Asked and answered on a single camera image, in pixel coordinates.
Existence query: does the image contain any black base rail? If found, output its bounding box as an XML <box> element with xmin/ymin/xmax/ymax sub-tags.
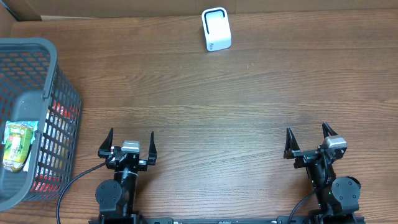
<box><xmin>88</xmin><ymin>215</ymin><xmax>366</xmax><ymax>224</ymax></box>

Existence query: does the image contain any white barcode scanner stand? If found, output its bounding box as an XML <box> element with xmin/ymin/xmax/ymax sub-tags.
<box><xmin>201</xmin><ymin>7</ymin><xmax>232</xmax><ymax>52</ymax></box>

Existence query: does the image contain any cardboard back panel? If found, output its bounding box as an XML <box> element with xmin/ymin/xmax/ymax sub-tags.
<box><xmin>3</xmin><ymin>0</ymin><xmax>397</xmax><ymax>21</ymax></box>

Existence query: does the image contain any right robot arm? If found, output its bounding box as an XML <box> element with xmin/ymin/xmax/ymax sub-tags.
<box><xmin>284</xmin><ymin>122</ymin><xmax>365</xmax><ymax>223</ymax></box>

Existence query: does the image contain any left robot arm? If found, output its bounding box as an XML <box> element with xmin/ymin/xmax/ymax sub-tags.
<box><xmin>95</xmin><ymin>130</ymin><xmax>157</xmax><ymax>224</ymax></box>

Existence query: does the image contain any grey plastic shopping basket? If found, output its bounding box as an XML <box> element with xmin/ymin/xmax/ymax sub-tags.
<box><xmin>1</xmin><ymin>38</ymin><xmax>83</xmax><ymax>211</ymax></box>

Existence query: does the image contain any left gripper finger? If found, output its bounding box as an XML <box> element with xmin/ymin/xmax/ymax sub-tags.
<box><xmin>148</xmin><ymin>132</ymin><xmax>157</xmax><ymax>161</ymax></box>
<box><xmin>99</xmin><ymin>128</ymin><xmax>114</xmax><ymax>151</ymax></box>

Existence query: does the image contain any orange spaghetti packet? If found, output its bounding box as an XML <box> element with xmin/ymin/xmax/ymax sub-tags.
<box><xmin>30</xmin><ymin>101</ymin><xmax>78</xmax><ymax>193</ymax></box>

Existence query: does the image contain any teal snack packet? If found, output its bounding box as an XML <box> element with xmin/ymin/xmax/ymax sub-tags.
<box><xmin>1</xmin><ymin>120</ymin><xmax>39</xmax><ymax>172</ymax></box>

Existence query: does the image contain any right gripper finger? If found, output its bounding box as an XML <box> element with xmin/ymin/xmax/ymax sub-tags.
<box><xmin>322</xmin><ymin>122</ymin><xmax>337</xmax><ymax>138</ymax></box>
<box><xmin>284</xmin><ymin>128</ymin><xmax>300</xmax><ymax>153</ymax></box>

